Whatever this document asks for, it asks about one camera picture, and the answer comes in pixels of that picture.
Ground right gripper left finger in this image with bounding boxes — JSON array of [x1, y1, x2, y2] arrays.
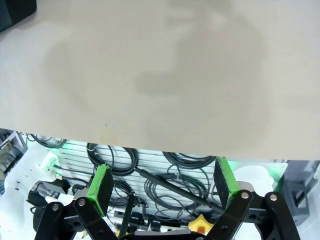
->
[[33, 163, 119, 240]]

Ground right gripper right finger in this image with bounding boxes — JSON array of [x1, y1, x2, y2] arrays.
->
[[206, 156, 301, 240]]

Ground yellow star knob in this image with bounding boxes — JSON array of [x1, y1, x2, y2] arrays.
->
[[187, 214, 214, 234]]

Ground black rod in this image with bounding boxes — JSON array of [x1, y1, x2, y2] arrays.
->
[[134, 167, 222, 212]]

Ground grey metal rack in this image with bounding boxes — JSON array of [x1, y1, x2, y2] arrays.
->
[[0, 128, 28, 181]]

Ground black cable coil white tie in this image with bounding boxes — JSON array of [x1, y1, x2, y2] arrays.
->
[[144, 173, 210, 219]]

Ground black metal frame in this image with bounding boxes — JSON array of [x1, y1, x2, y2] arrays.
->
[[282, 178, 311, 219]]

